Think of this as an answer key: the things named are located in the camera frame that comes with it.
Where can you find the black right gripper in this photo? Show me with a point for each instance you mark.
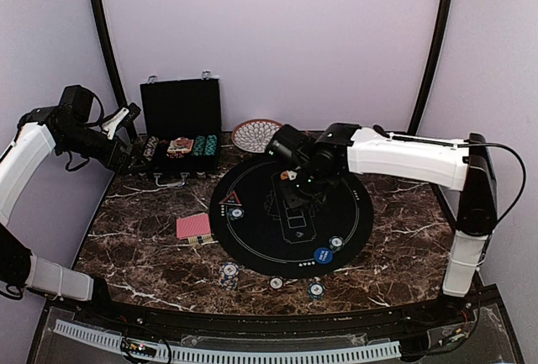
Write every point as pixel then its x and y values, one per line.
pixel 296 203

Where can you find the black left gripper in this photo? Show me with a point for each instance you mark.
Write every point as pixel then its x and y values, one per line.
pixel 120 166

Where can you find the blue small blind button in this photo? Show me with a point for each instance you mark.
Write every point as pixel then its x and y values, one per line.
pixel 323 256

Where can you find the blue green chip stack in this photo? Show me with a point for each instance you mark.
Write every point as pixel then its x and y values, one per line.
pixel 316 291

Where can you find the brown white chip stack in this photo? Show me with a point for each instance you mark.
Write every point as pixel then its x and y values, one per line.
pixel 276 283

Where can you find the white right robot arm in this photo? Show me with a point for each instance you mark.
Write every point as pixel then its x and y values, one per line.
pixel 459 165

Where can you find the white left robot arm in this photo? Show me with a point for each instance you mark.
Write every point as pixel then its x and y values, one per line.
pixel 40 133

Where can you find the blue tan chip row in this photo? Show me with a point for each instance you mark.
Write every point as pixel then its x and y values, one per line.
pixel 149 150

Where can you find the red dice row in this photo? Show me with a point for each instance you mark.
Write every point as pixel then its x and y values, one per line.
pixel 176 155

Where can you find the black poker chip case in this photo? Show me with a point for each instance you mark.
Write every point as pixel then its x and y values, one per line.
pixel 182 108

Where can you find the cards in case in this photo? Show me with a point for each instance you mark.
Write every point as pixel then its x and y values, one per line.
pixel 171 148

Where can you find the round black poker mat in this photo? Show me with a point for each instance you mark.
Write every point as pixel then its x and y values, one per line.
pixel 273 239

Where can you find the patterned ceramic plate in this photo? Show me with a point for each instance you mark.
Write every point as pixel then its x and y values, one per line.
pixel 254 135

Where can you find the green chip row left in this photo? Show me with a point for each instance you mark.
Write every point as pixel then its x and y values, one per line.
pixel 199 145

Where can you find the green chip row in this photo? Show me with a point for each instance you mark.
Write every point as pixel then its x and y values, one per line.
pixel 211 145
pixel 199 145

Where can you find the triangular all in button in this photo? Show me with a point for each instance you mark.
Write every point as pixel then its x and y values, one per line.
pixel 231 199

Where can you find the green chip row right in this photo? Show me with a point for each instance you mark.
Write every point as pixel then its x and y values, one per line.
pixel 211 145

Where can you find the blue tan chip stack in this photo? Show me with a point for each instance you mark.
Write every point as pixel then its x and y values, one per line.
pixel 229 276

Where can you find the red playing card deck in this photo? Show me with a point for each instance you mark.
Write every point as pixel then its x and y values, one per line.
pixel 193 226

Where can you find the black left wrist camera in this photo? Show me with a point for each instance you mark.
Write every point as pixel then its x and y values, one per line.
pixel 80 100

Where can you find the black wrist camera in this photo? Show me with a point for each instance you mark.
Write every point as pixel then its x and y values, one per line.
pixel 80 100
pixel 290 145

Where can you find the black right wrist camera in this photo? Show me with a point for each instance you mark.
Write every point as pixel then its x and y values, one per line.
pixel 290 145

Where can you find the black corner frame post left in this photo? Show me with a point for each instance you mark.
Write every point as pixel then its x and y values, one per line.
pixel 105 42

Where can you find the black corner frame post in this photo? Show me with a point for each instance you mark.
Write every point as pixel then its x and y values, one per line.
pixel 105 42
pixel 431 64

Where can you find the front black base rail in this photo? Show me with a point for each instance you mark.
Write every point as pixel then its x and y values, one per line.
pixel 404 321

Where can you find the white cable tray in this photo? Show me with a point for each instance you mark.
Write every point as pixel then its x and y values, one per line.
pixel 201 349

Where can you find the black corner frame post right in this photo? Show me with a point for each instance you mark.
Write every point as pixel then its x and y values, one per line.
pixel 431 64

